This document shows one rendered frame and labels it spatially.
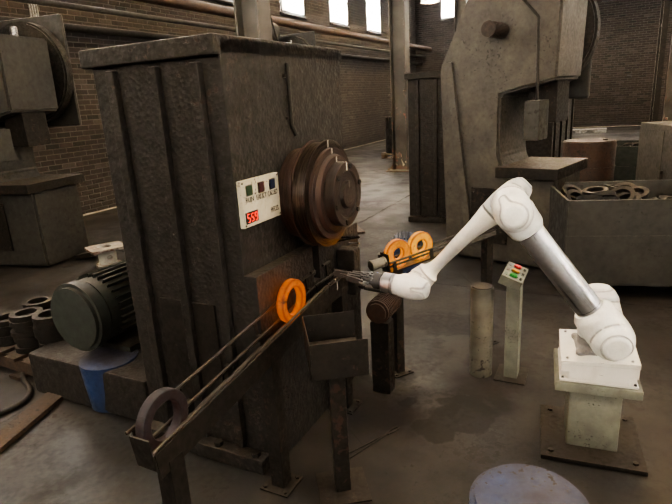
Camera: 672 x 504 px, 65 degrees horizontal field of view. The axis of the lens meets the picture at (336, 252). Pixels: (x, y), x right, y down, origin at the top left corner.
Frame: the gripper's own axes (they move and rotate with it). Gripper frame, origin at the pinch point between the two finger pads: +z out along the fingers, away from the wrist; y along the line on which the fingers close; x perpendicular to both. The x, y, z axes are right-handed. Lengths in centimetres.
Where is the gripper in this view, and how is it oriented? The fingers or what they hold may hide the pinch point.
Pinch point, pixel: (341, 273)
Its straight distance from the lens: 244.0
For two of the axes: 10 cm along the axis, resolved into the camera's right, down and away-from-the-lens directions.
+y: 4.4, -2.7, 8.5
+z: -9.0, -1.6, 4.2
